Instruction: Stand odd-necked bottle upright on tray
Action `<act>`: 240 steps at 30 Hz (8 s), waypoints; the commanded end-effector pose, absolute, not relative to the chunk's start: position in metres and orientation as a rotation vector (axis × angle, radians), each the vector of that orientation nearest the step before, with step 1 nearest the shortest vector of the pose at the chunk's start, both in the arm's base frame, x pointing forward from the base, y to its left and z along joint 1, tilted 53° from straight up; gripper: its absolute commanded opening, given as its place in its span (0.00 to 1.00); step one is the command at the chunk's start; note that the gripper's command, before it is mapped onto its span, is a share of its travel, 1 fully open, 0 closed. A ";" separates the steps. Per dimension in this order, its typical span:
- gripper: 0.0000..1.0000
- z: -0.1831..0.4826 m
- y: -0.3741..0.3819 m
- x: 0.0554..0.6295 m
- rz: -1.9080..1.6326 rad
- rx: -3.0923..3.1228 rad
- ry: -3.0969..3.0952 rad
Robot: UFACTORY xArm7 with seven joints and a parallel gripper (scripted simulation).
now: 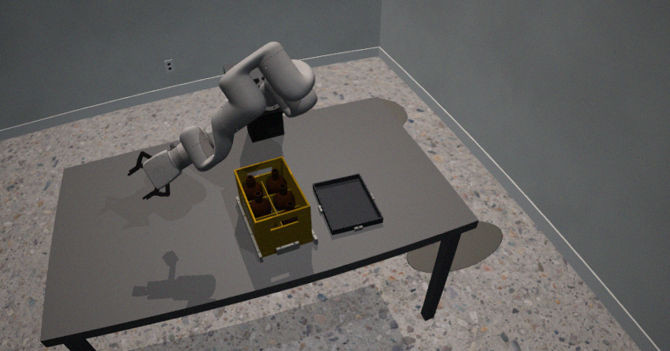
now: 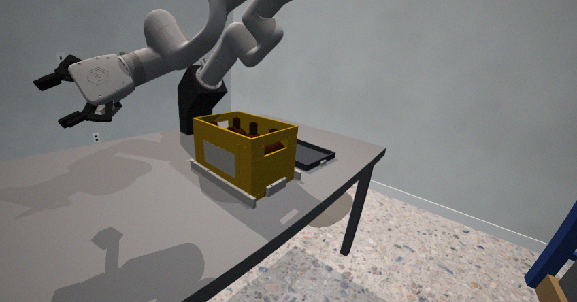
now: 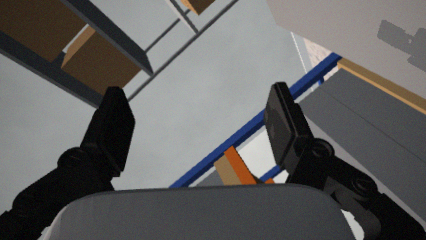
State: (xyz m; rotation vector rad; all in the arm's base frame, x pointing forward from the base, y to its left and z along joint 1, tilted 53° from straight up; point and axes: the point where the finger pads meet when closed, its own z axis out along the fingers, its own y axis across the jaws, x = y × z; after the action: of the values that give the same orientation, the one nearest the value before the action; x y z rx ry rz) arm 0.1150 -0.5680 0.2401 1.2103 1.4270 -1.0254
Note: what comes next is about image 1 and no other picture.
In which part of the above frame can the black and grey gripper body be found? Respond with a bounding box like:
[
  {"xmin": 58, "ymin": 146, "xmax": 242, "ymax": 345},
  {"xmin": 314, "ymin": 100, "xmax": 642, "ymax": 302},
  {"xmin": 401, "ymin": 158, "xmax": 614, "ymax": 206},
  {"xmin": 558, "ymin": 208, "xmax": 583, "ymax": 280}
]
[{"xmin": 142, "ymin": 149, "xmax": 183, "ymax": 190}]

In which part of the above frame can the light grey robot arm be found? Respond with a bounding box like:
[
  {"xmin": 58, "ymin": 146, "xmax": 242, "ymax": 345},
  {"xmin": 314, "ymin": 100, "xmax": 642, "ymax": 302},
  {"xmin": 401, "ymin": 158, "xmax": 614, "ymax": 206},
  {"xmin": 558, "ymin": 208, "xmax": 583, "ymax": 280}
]
[{"xmin": 169, "ymin": 42, "xmax": 318, "ymax": 172}]

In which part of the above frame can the yellow translucent crate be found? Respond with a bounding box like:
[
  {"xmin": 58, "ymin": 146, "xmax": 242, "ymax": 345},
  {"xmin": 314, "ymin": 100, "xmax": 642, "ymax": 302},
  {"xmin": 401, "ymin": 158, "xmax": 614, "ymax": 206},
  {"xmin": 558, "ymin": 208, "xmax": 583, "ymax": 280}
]
[{"xmin": 236, "ymin": 162, "xmax": 313, "ymax": 257}]

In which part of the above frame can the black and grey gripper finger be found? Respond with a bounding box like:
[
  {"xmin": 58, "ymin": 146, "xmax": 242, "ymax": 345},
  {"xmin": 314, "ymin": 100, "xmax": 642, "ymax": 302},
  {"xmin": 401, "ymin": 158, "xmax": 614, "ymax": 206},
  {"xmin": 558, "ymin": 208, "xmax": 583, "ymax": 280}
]
[
  {"xmin": 142, "ymin": 183, "xmax": 170, "ymax": 200},
  {"xmin": 127, "ymin": 151, "xmax": 152, "ymax": 176}
]

